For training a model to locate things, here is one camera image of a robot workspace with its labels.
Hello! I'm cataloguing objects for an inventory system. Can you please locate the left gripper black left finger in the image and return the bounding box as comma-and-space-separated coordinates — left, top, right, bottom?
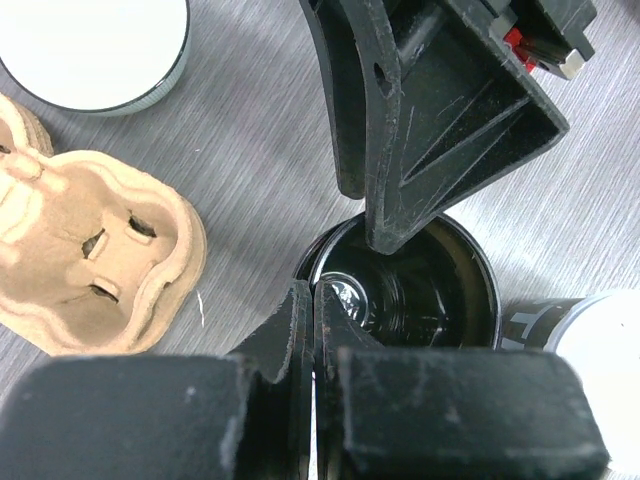
1, 281, 313, 479

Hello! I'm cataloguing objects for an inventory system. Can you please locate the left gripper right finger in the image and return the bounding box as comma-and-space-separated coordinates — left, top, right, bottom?
314, 283, 609, 479

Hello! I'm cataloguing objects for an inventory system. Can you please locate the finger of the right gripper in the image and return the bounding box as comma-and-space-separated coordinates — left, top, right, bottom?
300, 1, 373, 198

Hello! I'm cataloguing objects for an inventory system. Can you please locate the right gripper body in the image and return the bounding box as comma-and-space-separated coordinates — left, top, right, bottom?
469, 1, 597, 80

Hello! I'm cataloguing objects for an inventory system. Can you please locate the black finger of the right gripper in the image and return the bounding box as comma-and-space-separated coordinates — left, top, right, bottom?
354, 1, 569, 254

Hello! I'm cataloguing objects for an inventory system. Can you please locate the black paper coffee cup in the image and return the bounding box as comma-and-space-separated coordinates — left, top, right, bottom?
294, 215, 501, 349

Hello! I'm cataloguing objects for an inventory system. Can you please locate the white cup lid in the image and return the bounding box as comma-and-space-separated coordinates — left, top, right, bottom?
552, 290, 639, 475

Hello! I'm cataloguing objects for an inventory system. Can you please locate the cardboard cup carrier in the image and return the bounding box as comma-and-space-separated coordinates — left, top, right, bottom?
1, 98, 207, 356

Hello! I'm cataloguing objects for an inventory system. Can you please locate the light green bowl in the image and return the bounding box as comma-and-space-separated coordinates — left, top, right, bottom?
1, 0, 192, 116

